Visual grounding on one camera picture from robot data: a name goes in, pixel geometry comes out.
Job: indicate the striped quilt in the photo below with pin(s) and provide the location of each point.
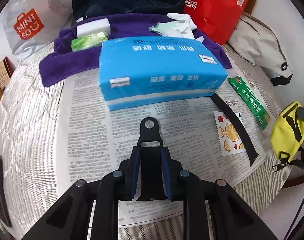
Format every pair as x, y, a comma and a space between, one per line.
51, 137

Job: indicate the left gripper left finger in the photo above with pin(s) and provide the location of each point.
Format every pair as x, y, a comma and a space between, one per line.
90, 210

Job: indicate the white gloves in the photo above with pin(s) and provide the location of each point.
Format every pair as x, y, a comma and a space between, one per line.
182, 27

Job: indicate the red paper shopping bag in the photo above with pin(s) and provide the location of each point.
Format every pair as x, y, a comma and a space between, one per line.
215, 18

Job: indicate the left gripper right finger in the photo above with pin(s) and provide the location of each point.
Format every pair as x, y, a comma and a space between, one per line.
210, 210

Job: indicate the white foam sponge block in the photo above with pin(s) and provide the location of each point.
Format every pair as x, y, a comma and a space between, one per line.
93, 27

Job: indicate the mint green cloth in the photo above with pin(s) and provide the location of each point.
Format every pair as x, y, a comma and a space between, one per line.
164, 27

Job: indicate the blue tissue pack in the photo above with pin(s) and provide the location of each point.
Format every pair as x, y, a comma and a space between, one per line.
136, 71

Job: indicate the newspaper sheet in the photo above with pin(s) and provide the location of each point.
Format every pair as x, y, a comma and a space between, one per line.
147, 134

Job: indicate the beige canvas bag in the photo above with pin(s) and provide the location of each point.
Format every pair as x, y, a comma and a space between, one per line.
257, 43

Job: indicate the green snack packet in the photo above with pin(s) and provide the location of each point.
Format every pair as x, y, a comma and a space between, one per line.
247, 95

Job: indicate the green tissue pack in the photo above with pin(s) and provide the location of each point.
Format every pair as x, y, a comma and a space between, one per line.
89, 41

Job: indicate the black strap long piece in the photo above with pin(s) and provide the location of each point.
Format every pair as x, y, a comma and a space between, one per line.
250, 149

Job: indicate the patterned book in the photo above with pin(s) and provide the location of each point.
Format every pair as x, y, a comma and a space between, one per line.
6, 71

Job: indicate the yellow pouch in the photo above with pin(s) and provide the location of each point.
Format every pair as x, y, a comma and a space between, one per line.
287, 137

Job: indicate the white Miniso plastic bag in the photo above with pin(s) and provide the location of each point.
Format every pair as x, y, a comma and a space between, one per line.
29, 25

